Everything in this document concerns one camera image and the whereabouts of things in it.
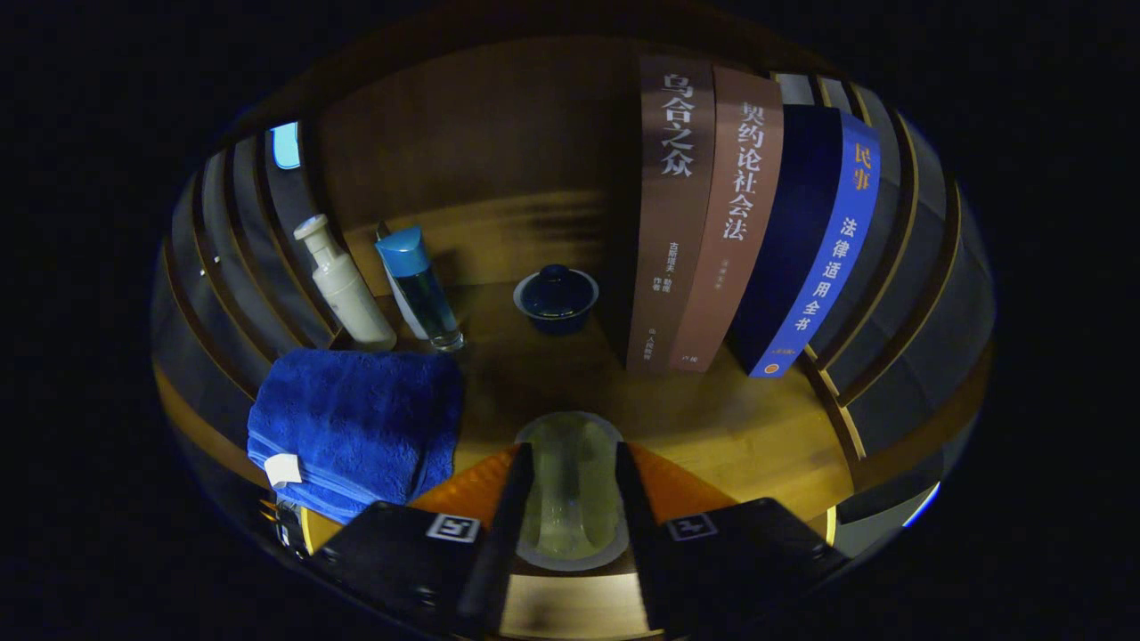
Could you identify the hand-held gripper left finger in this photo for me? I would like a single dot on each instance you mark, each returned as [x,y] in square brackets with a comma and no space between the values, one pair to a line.
[500,552]

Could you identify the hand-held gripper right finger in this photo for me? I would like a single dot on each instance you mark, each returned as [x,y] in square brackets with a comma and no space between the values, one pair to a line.
[648,561]

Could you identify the wooden countertop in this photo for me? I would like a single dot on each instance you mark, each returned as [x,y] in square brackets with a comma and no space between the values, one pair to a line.
[739,427]

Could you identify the brown wooden cabinet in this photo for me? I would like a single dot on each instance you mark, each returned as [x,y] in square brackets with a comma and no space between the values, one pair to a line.
[499,133]

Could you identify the folded blue towel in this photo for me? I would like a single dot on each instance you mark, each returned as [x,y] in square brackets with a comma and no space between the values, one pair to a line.
[356,418]

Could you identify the dark blue lidded teacup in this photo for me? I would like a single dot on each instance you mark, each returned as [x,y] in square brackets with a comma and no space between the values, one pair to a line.
[557,298]

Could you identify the teal capped bottle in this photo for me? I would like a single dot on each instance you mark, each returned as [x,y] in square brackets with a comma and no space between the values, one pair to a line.
[423,294]

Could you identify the white pump bottle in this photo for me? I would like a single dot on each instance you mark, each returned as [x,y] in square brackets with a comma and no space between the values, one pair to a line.
[352,298]

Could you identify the dark brown book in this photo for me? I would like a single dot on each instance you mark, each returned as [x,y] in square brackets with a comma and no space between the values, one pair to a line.
[672,223]

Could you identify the reddish brown book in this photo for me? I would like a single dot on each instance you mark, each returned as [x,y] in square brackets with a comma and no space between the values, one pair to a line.
[730,223]

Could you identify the blue book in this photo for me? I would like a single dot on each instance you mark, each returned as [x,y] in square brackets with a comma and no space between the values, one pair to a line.
[828,258]

